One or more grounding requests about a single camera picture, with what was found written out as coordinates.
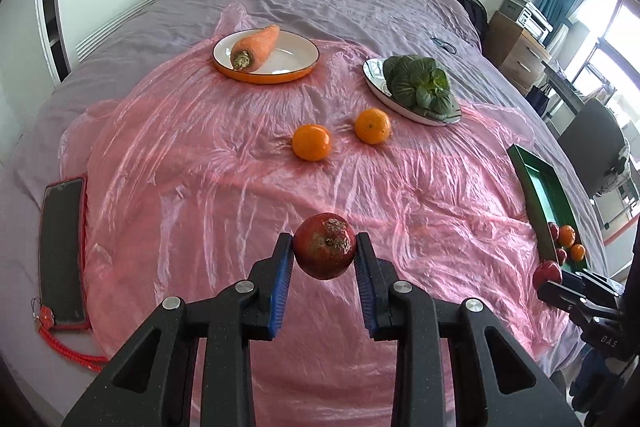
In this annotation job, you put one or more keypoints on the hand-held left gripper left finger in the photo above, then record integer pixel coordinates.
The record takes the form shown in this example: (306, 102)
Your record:
(282, 287)

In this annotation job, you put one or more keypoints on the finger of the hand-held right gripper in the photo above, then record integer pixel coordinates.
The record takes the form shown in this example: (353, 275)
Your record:
(595, 281)
(555, 294)

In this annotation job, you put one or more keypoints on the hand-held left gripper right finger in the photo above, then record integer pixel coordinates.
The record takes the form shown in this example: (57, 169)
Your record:
(365, 287)

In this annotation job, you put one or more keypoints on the red apple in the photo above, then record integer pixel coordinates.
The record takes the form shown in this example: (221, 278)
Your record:
(561, 255)
(553, 231)
(547, 272)
(325, 252)

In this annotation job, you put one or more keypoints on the orange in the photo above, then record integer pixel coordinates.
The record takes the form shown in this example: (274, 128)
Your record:
(372, 125)
(567, 235)
(311, 142)
(578, 252)

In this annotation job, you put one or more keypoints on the green rectangular tray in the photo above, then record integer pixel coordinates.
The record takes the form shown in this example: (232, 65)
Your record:
(540, 187)

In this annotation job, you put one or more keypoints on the person's right hand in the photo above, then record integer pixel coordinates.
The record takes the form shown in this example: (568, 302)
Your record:
(595, 382)

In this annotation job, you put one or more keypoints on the pink plastic sheet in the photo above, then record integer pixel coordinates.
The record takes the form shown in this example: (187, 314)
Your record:
(200, 207)

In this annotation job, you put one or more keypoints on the desk chair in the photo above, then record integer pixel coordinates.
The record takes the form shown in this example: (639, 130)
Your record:
(595, 147)

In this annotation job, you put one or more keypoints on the black bag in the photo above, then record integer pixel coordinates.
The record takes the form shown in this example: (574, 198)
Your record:
(537, 98)

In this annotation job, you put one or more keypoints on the desk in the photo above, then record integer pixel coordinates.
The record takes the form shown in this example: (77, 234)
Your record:
(565, 82)

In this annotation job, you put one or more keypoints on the green bok choy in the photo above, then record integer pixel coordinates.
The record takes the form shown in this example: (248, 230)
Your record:
(415, 87)

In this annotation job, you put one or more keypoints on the white oval plate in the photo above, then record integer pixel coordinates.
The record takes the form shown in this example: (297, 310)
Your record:
(375, 77)

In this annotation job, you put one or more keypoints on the phone in red case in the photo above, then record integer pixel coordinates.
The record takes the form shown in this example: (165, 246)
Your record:
(62, 252)

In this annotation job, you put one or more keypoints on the orange rimmed plate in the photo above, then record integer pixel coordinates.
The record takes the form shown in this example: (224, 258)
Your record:
(292, 57)

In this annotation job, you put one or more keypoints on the wooden dresser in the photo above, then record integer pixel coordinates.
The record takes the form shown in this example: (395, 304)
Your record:
(520, 57)

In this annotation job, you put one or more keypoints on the carrot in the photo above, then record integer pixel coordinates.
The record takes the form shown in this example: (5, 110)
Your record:
(257, 44)

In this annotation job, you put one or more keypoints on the white printer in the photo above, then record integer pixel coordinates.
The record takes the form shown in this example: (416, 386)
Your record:
(525, 12)

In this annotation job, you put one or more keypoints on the black backpack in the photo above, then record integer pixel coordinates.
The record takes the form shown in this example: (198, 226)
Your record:
(475, 14)

